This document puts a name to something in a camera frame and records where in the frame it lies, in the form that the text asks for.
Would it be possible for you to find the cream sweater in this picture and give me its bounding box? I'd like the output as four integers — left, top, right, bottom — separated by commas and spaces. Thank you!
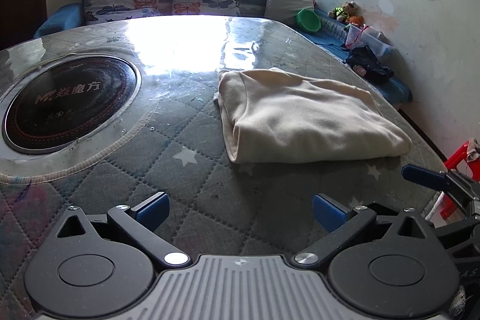
217, 68, 412, 164

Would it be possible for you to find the dark clothes pile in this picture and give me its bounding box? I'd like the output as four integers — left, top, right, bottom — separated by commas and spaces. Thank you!
346, 46, 395, 85

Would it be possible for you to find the red plastic stool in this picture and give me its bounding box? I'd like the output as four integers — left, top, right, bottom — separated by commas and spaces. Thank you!
433, 138, 479, 223

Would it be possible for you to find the quilted grey star table cover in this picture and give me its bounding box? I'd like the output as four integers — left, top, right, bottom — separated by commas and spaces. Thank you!
1, 16, 443, 319

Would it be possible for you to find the blue sofa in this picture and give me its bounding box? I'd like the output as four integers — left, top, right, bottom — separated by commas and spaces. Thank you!
34, 0, 413, 106

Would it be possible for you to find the clear plastic bag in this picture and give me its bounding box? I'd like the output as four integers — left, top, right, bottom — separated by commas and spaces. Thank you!
345, 24, 395, 59

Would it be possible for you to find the green plastic bowl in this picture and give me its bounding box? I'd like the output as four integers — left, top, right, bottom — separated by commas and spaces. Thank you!
295, 8, 321, 33

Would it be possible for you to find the plush toy bear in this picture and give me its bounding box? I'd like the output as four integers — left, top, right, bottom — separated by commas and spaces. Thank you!
328, 1, 364, 27

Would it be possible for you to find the left butterfly cushion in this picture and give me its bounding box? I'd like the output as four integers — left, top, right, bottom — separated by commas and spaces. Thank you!
84, 0, 160, 25

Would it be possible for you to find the grey pillow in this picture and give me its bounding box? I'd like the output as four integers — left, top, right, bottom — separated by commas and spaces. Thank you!
264, 0, 314, 26

